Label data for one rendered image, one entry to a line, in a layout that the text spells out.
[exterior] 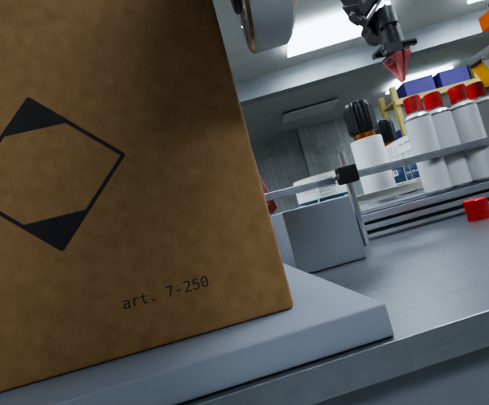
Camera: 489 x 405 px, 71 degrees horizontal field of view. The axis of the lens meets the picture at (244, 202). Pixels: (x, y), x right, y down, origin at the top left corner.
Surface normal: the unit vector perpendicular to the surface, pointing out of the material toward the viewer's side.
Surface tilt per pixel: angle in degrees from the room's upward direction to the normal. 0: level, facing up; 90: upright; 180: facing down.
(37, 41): 90
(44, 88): 90
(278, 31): 178
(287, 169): 90
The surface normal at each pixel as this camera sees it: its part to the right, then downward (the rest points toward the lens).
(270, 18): 0.24, 0.95
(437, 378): 0.10, -0.09
